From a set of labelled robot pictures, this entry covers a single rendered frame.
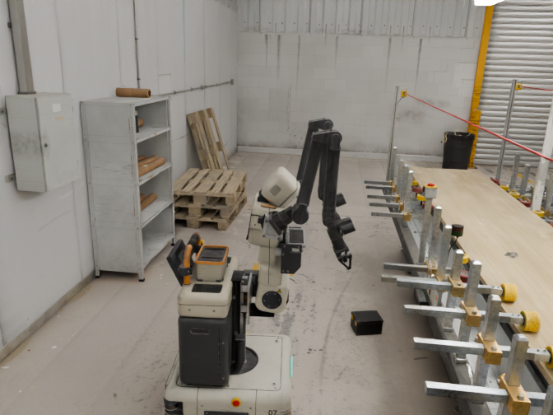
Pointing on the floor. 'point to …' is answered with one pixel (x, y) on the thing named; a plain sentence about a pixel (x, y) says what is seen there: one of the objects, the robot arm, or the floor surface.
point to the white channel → (543, 164)
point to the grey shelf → (116, 165)
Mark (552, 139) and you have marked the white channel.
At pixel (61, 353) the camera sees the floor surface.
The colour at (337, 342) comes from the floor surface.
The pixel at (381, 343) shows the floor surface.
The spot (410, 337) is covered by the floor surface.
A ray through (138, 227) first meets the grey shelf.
